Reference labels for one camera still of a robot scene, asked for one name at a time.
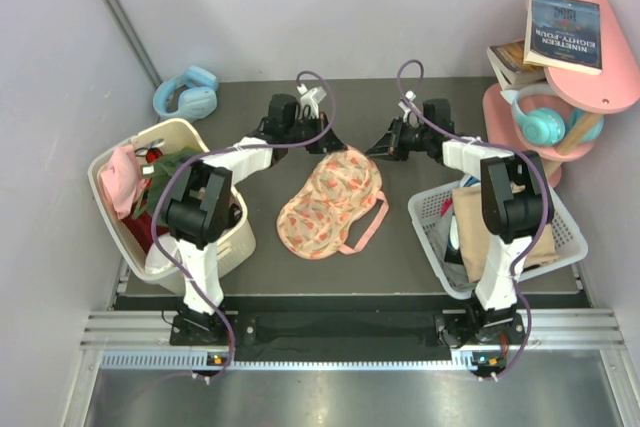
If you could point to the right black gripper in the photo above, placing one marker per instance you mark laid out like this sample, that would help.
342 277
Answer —
390 146

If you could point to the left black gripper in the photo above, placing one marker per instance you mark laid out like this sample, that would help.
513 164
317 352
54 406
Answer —
326 143

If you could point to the floral mesh laundry bag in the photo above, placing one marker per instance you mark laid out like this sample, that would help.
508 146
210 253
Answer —
343 187

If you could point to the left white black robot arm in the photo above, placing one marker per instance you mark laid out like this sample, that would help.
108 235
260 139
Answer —
200 321

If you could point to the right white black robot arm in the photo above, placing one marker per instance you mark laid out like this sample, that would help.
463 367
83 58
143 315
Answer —
515 205

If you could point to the grey garment in basket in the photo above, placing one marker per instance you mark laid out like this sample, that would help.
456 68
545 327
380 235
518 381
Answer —
449 258

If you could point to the beige folded garment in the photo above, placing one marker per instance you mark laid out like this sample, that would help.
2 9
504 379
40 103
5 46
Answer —
474 236

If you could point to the blue headphones on table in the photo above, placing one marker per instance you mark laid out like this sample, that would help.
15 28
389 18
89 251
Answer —
191 96

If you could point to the stacked paperback books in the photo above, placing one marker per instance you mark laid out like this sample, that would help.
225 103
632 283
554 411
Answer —
509 68

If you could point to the teal headphones on shelf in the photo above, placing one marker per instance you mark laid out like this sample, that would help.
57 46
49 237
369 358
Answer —
542 126

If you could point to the pink tiered shelf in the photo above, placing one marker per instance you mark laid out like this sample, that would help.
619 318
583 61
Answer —
613 91

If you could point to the dark green garment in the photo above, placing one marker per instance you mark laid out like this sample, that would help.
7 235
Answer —
156 176

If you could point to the red garment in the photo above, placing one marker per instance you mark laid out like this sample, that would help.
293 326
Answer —
140 228

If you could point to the white perforated plastic basket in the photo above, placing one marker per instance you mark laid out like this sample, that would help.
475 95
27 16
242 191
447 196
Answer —
504 263

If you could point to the white garment in basket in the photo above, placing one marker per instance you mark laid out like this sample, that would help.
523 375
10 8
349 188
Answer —
156 263

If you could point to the pink garment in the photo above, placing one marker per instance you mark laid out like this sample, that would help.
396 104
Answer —
122 180

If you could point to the Nineteen Eighty-Four book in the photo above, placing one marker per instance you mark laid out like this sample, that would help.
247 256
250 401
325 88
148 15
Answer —
564 34

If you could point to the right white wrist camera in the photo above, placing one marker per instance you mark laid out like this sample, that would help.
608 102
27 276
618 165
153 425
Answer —
408 107

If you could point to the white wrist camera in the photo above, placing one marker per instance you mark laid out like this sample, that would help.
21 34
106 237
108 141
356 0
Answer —
310 100
408 107

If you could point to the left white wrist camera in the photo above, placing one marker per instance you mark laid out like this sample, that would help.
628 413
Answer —
310 100

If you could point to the aluminium rail frame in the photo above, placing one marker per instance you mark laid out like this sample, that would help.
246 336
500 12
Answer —
353 360

